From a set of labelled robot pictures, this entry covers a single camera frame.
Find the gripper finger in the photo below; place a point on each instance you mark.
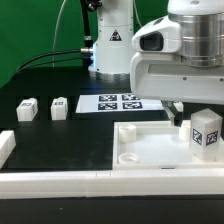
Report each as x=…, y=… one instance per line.
x=174, y=116

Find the white square tabletop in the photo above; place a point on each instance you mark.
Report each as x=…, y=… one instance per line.
x=157, y=145

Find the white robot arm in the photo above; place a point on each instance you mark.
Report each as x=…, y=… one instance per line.
x=178, y=57

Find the paper sheet with markers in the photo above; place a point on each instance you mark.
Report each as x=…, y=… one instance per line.
x=115, y=103

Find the white U-shaped fence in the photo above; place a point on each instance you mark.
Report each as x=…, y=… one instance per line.
x=72, y=164

